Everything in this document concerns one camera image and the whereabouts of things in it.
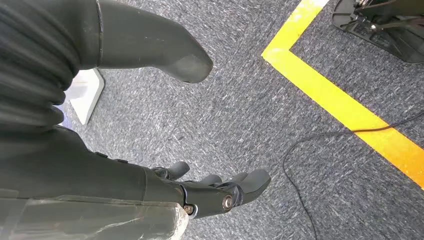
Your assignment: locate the black robot foot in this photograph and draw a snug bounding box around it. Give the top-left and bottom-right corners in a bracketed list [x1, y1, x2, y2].
[332, 0, 424, 65]

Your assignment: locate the thin black floor cable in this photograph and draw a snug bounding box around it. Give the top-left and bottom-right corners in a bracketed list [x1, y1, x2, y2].
[282, 110, 424, 240]

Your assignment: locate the grey kiosk stand white base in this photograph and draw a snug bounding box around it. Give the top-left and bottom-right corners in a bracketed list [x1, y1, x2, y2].
[64, 68, 106, 126]

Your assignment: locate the tape-wrapped wrist camera mount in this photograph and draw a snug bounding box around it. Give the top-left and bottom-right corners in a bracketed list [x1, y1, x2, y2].
[0, 194, 190, 240]

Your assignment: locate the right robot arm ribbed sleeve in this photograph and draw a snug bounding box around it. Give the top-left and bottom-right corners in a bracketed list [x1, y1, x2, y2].
[0, 0, 100, 135]

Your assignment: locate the yellow floor tape square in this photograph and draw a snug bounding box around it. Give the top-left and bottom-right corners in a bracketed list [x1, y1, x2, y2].
[260, 0, 424, 190]

